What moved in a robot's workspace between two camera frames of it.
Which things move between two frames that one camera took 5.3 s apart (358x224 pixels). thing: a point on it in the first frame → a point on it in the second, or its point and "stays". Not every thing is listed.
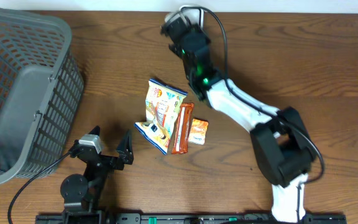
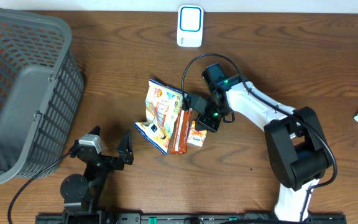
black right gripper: x=197 y=28 → x=209 y=126
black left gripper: x=114 y=164 stays
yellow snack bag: x=163 y=103 stays
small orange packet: x=198 y=131 stays
